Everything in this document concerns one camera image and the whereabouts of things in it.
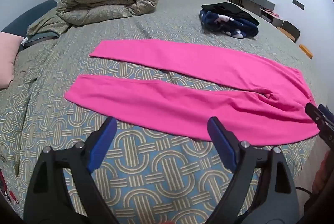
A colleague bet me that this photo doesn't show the person's right hand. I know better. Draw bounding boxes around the person's right hand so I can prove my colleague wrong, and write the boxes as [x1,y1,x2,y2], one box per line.
[312,151,334,194]

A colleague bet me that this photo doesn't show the dark green pillow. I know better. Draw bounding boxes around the dark green pillow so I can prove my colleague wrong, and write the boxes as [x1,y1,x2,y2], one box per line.
[22,31,60,47]

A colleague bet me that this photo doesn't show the dark chair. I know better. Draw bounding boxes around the dark chair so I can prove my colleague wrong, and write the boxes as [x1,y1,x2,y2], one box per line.
[277,20,300,43]

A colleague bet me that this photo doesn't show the black garment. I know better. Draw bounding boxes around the black garment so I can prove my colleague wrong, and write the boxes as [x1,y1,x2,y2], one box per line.
[201,2,260,26]

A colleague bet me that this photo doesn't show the patterned olive blue bedspread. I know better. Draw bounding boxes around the patterned olive blue bedspread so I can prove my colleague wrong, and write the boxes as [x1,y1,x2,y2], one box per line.
[0,0,324,224]

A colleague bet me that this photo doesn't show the pink pants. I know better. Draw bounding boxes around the pink pants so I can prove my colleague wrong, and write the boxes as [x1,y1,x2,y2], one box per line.
[64,40,320,147]

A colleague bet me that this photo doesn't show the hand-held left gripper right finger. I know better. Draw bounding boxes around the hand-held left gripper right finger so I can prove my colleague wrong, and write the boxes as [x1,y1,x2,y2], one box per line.
[206,116,300,224]

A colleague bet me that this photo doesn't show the black cable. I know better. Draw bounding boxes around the black cable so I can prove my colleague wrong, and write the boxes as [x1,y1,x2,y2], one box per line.
[295,187,315,195]

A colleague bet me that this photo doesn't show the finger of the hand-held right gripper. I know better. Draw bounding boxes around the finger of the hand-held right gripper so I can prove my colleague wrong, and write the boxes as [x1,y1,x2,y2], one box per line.
[305,102,334,141]
[318,104,334,124]

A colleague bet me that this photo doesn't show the red printed cloth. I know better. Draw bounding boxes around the red printed cloth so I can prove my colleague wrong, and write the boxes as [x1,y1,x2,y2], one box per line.
[0,168,19,204]

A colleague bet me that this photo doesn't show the pink pillow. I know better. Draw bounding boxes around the pink pillow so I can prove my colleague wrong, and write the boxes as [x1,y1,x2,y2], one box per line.
[0,32,24,89]

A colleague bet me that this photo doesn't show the orange box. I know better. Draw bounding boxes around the orange box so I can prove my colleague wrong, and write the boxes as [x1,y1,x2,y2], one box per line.
[299,44,313,59]

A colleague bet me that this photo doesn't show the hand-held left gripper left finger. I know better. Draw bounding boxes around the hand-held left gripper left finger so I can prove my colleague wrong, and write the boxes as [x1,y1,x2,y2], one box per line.
[23,116,119,224]

